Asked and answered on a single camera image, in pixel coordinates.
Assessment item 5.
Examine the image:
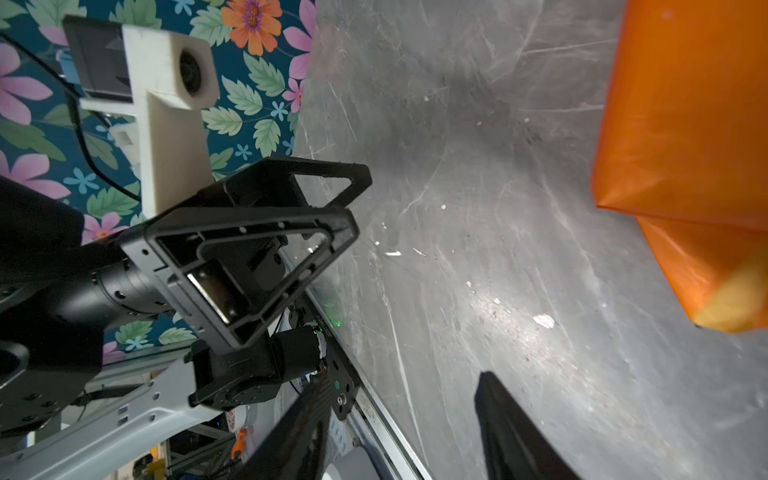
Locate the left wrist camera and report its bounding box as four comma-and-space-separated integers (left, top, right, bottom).
63, 15, 220, 219

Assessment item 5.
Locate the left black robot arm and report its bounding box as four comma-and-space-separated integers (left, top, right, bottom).
1, 158, 372, 479

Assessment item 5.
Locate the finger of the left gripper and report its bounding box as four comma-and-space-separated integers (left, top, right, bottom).
209, 157, 372, 208

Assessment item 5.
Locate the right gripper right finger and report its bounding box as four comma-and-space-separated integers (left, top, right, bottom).
474, 371, 578, 480

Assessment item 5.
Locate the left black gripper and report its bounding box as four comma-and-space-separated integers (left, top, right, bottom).
117, 207, 359, 411

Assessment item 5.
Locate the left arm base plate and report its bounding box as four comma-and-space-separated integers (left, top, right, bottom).
302, 293, 362, 421

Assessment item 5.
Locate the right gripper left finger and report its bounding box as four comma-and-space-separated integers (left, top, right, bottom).
229, 377, 333, 480

